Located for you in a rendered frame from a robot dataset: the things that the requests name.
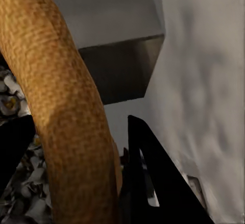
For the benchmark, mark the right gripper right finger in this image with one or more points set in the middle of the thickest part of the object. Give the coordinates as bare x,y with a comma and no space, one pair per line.
178,203

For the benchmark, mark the popcorn bag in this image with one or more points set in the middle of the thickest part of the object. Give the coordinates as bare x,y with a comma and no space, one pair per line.
67,109

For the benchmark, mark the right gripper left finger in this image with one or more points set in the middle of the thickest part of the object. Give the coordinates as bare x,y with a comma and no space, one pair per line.
15,138

